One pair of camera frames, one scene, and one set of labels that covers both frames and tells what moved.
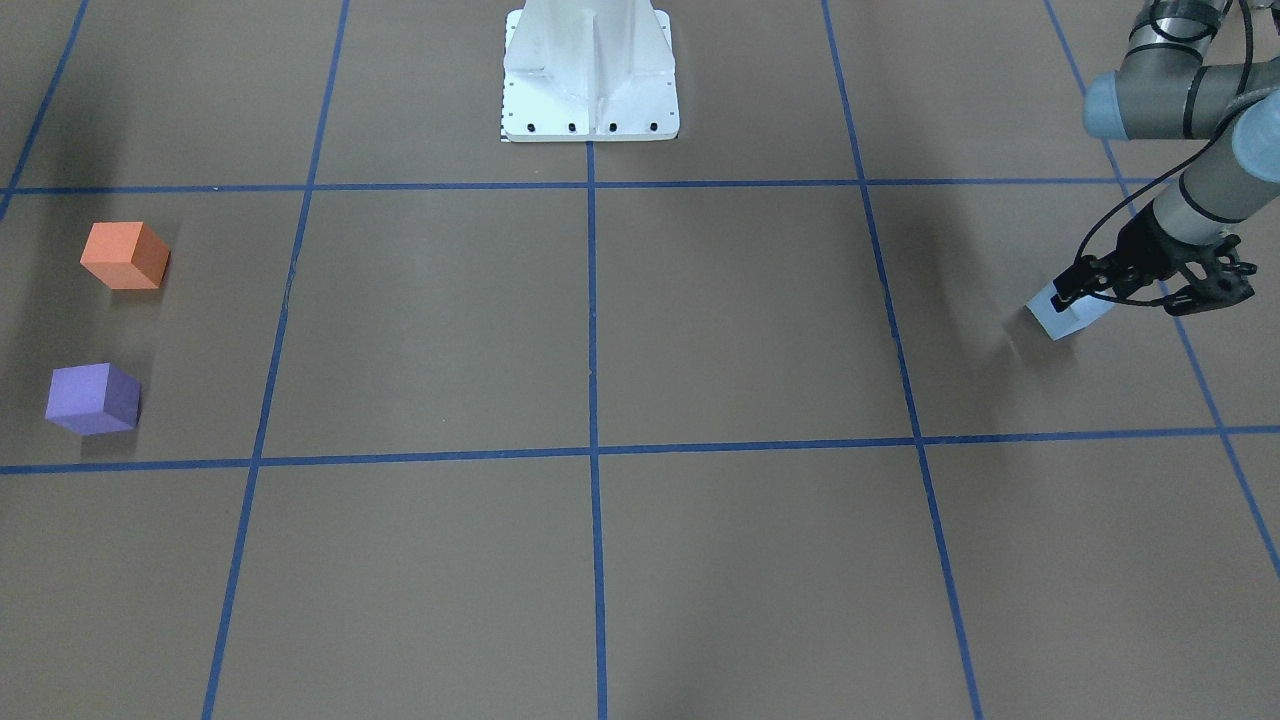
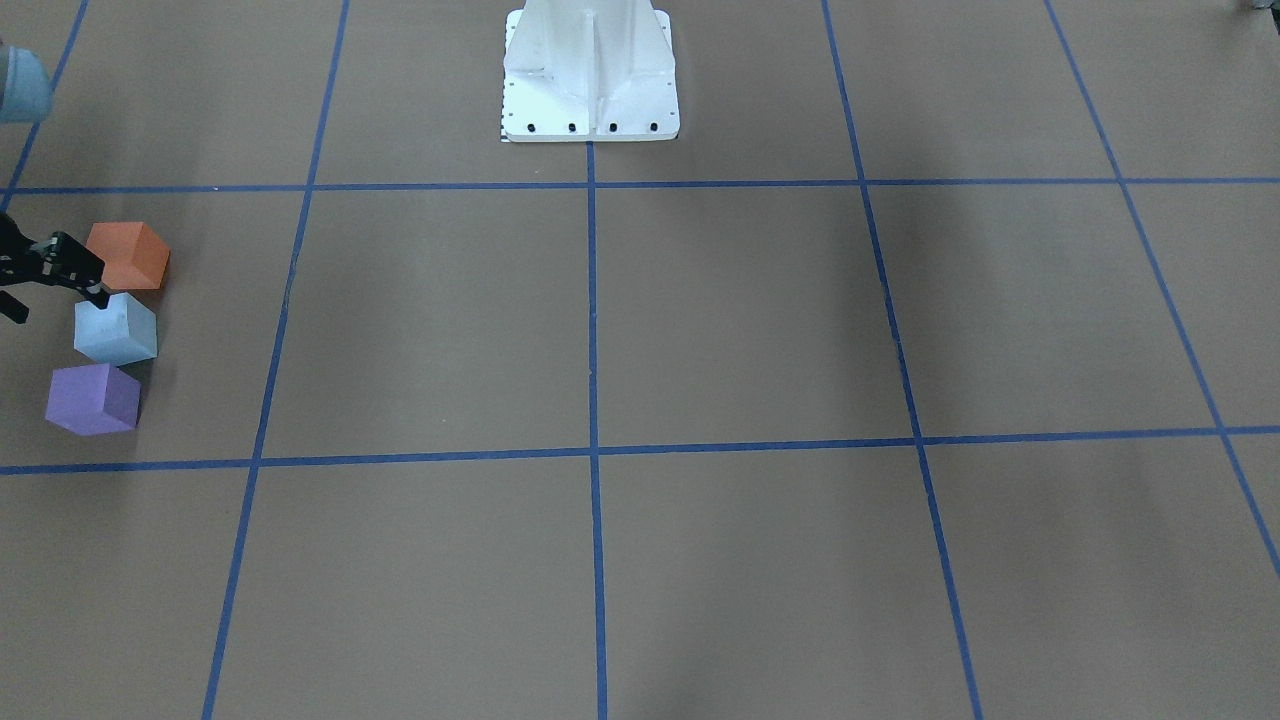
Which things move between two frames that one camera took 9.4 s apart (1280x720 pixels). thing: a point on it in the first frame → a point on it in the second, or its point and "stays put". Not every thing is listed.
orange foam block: [125, 255] stays put
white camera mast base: [589, 71] stays put
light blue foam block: [1077, 315] → [122, 333]
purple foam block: [93, 399] stays put
